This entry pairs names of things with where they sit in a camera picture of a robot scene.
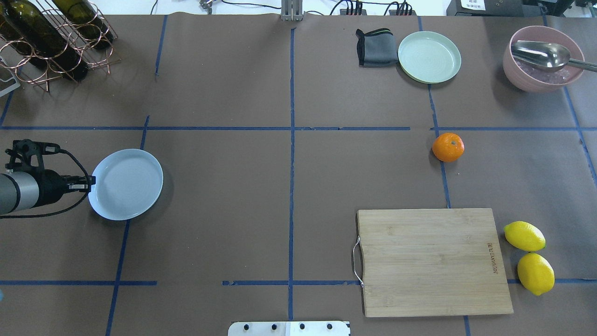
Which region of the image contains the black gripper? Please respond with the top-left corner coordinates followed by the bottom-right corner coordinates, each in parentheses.
top-left (37, 169), bottom-right (96, 207)

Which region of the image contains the light blue plate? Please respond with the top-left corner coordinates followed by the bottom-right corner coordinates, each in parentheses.
top-left (88, 148), bottom-right (164, 221)

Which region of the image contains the orange fruit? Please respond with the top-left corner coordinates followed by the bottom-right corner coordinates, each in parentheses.
top-left (431, 133), bottom-right (465, 162)

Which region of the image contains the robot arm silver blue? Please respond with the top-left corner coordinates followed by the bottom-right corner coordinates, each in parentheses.
top-left (0, 169), bottom-right (96, 215)

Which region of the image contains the light green plate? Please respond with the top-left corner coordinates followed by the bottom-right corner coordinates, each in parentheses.
top-left (397, 31), bottom-right (461, 84)

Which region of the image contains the dark wine bottle middle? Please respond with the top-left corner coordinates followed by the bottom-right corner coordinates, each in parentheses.
top-left (1, 0), bottom-right (88, 82)

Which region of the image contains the dark wine bottle front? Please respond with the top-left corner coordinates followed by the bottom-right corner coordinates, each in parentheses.
top-left (0, 15), bottom-right (30, 56)

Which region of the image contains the bamboo cutting board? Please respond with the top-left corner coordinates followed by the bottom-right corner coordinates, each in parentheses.
top-left (356, 208), bottom-right (514, 318)

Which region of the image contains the yellow lemon near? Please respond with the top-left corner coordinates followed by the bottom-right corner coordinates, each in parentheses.
top-left (504, 221), bottom-right (546, 252)

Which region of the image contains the yellow lemon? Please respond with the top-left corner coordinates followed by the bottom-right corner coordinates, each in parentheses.
top-left (504, 221), bottom-right (546, 252)
top-left (516, 252), bottom-right (555, 296)

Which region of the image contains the yellow lemon far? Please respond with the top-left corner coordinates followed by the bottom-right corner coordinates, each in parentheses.
top-left (516, 252), bottom-right (555, 296)

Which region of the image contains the pink bowl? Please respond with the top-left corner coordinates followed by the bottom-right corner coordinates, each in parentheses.
top-left (502, 26), bottom-right (587, 93)

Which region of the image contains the metal scoop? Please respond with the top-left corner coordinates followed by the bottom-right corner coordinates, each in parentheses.
top-left (510, 40), bottom-right (597, 72)

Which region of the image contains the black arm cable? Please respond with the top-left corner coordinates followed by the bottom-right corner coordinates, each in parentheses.
top-left (0, 148), bottom-right (92, 219)

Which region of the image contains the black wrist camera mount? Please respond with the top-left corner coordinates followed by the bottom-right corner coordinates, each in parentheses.
top-left (6, 140), bottom-right (62, 175)

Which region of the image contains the copper wire bottle rack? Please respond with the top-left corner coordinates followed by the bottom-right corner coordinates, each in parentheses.
top-left (1, 0), bottom-right (122, 92)

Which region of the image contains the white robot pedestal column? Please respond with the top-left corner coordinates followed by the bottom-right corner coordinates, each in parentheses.
top-left (228, 321), bottom-right (351, 336)

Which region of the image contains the aluminium frame post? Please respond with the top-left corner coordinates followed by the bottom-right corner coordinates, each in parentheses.
top-left (281, 0), bottom-right (305, 21)

